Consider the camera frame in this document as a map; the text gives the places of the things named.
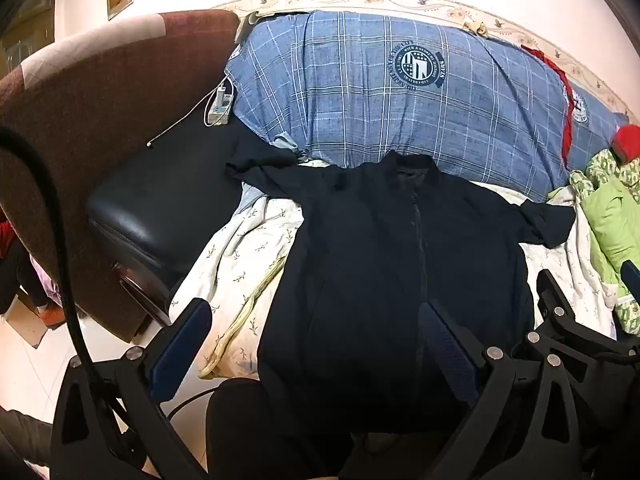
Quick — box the red cloth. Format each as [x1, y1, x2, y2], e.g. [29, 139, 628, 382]
[612, 125, 640, 162]

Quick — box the thick black cable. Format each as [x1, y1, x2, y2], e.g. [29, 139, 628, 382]
[0, 125, 132, 461]

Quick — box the white power strip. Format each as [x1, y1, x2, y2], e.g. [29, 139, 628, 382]
[206, 76, 237, 127]

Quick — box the blue plaid duvet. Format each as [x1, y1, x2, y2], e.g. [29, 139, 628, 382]
[225, 10, 631, 204]

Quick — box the small grey cloth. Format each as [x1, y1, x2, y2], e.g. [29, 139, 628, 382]
[271, 131, 302, 155]

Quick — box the white cable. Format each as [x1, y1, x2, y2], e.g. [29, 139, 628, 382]
[146, 77, 231, 149]

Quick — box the white leaf print quilt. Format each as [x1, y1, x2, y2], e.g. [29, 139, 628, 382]
[170, 159, 618, 382]

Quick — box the green floral cloth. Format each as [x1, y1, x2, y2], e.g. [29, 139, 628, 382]
[569, 149, 640, 337]

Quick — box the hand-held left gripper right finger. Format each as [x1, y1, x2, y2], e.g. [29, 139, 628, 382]
[419, 302, 583, 480]

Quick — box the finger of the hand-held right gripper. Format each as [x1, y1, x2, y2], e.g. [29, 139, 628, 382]
[620, 257, 640, 303]
[525, 269, 576, 346]

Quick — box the thin black cable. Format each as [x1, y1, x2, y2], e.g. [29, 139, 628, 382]
[166, 384, 222, 422]

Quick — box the red strap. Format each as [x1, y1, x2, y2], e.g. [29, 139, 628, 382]
[521, 44, 577, 167]

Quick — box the orange slipper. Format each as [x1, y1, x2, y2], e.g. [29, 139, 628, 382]
[37, 305, 69, 331]

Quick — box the cardboard box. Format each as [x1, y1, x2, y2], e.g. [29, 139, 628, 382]
[0, 299, 52, 349]

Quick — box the dark cloth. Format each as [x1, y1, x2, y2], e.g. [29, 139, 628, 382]
[0, 406, 54, 467]

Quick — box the black zip jacket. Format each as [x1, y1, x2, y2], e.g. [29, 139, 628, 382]
[225, 150, 577, 441]

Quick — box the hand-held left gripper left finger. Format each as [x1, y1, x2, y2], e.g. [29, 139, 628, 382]
[50, 298, 213, 480]

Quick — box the brown padded headboard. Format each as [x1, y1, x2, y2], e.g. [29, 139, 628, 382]
[0, 10, 242, 342]

